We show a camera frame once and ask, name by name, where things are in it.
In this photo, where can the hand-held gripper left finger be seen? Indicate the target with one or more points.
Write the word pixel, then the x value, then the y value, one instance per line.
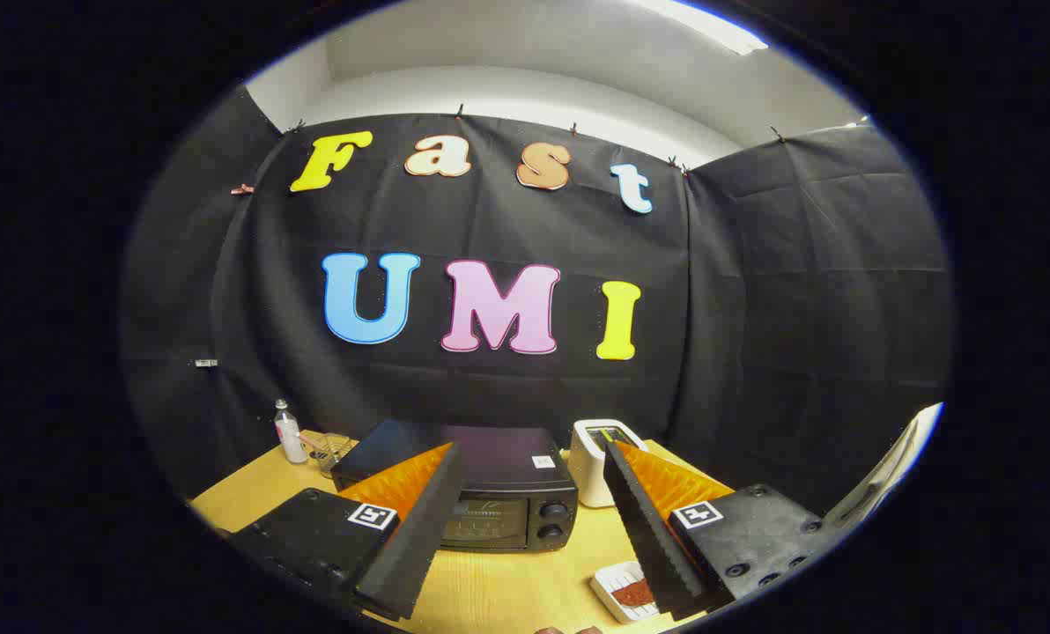
pixel 419 537

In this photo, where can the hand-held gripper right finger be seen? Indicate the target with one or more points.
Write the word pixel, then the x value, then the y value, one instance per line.
pixel 644 528

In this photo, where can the brown meat strip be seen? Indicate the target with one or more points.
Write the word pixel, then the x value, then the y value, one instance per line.
pixel 632 594

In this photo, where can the black toaster oven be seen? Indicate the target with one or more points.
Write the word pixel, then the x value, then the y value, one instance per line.
pixel 507 458

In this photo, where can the white bread toaster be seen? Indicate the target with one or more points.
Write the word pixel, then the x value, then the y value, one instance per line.
pixel 588 467

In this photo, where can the white ribbed tray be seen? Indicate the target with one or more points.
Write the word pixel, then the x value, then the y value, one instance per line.
pixel 609 581

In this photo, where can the clear basket with pink stick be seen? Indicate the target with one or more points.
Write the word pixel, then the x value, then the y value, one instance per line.
pixel 336 449

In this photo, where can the small clear plastic bottle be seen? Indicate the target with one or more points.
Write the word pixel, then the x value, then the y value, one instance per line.
pixel 290 440

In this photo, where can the grey white frame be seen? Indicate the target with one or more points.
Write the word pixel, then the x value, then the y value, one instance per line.
pixel 895 462

